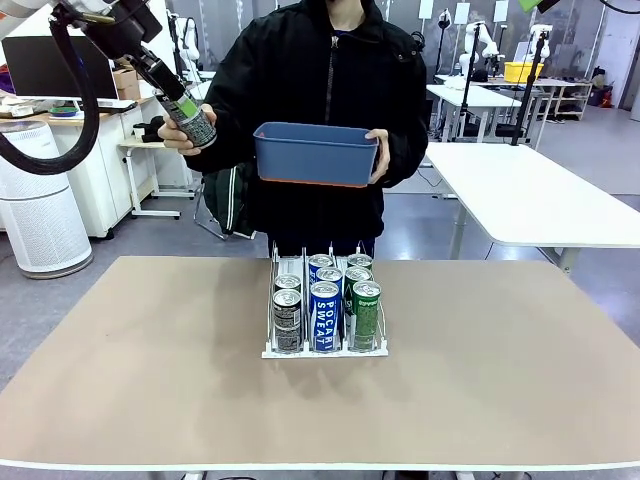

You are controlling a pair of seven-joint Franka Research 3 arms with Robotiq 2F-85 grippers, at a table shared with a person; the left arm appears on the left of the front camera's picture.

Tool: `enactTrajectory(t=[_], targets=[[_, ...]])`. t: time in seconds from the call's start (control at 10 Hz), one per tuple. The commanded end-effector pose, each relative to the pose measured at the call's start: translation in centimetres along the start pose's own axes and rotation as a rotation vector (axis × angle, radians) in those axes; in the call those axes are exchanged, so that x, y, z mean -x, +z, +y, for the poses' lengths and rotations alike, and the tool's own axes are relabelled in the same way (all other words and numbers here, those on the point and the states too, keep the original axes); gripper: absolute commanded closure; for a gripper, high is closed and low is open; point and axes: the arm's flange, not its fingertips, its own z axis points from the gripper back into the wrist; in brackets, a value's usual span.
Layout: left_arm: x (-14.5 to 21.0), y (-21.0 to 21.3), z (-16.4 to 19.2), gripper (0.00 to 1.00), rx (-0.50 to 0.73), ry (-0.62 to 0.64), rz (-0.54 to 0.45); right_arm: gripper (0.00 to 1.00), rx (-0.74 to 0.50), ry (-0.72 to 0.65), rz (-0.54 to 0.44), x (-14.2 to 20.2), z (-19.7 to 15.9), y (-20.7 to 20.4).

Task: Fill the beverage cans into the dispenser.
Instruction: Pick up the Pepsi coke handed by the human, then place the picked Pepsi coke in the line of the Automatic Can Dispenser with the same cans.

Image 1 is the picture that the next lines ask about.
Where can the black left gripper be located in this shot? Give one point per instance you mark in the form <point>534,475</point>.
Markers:
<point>127,27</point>

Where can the black beverage can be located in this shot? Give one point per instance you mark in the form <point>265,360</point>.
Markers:
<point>195,127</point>
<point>286,325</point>
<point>287,281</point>

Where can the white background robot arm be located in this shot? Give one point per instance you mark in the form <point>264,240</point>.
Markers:
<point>542,35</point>
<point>472,42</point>
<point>189,45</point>

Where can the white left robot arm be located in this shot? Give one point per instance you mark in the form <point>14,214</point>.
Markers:
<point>15,10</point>

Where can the person's right forearm black sleeve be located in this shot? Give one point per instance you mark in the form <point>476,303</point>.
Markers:
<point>220,140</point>

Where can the person's left forearm black sleeve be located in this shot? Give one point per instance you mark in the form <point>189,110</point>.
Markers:
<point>407,150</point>

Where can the person's right hand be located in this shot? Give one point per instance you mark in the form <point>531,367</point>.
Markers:
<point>170,137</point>

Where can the person's left hand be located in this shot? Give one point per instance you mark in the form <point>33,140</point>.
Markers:
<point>382,160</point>

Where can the brown cardboard box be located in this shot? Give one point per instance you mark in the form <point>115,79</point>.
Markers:
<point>127,92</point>
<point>122,77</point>

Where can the black keyboard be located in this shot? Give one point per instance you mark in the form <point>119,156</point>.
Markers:
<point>117,104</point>

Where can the black bag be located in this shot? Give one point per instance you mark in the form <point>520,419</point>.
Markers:
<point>150,131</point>

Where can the white paper cup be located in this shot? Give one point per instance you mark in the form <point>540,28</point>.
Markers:
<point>138,131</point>

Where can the white side table wood top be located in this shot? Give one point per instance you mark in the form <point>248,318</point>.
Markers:
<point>140,144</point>

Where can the yellow plastic bin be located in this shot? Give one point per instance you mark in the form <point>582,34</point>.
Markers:
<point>517,72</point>

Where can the wooden shelf rack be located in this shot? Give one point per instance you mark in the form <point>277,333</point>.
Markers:
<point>575,84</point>

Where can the green blue bowl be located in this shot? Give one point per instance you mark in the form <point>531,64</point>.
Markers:
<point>65,111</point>

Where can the red fire extinguisher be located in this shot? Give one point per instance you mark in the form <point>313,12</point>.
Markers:
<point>606,96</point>

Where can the black tripod stand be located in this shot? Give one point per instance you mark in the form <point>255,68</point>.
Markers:
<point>517,135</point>

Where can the white cabinet with wood top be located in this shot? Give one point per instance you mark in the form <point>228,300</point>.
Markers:
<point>85,200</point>

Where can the dark green striped jacket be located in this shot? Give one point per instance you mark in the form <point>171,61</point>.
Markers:
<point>227,210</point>

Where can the person in black jacket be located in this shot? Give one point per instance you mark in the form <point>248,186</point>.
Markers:
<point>320,85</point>

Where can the white cylindrical air purifier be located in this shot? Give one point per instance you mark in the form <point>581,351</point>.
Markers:
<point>40,225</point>

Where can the large white table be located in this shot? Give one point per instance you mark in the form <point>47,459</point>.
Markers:
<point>550,215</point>

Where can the metal chair frame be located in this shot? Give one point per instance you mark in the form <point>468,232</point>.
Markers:
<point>200,220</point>

